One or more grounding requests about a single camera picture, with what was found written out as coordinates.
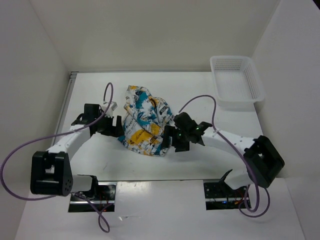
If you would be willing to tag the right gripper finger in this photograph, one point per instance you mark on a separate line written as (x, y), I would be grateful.
(181, 145)
(166, 139)

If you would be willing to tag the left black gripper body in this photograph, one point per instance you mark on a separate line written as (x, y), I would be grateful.
(105, 123)

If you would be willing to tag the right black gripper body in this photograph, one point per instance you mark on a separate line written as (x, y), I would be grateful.
(180, 134)

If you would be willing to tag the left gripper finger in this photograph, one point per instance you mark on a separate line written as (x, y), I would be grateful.
(118, 126)
(111, 133)

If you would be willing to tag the patterned white teal yellow shorts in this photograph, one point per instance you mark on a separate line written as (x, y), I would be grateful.
(144, 122)

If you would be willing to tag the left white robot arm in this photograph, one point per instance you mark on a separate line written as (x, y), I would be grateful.
(51, 172)

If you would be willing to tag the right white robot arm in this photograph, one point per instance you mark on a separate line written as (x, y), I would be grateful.
(261, 159)

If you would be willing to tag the white plastic basket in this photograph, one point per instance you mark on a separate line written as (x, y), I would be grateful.
(236, 80)

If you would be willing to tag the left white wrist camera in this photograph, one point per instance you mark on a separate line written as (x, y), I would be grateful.
(108, 108)

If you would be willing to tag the aluminium table edge rail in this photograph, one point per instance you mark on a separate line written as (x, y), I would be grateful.
(65, 102)

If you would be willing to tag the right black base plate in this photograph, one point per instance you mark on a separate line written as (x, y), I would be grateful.
(219, 196)

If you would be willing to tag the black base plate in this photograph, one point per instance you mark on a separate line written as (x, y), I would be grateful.
(102, 196)
(219, 196)

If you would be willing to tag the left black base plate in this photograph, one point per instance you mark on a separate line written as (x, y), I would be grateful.
(102, 196)

